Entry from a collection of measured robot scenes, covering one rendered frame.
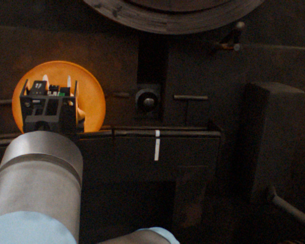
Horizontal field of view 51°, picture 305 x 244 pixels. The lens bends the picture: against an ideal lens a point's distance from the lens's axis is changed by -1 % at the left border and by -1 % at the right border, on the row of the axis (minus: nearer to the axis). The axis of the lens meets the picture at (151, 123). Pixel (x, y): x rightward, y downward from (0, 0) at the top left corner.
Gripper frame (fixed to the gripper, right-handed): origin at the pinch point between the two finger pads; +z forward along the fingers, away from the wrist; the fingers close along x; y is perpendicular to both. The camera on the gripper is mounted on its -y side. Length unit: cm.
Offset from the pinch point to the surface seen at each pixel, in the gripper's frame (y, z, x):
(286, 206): -13.8, -15.1, -40.4
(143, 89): -2.6, 8.1, -16.0
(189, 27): 13.5, -0.7, -21.0
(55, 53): 5.1, 7.0, 1.2
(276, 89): 4.0, -3.2, -38.5
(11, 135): -8.4, -0.3, 9.1
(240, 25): 16.6, -9.6, -25.5
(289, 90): 3.9, -3.3, -41.0
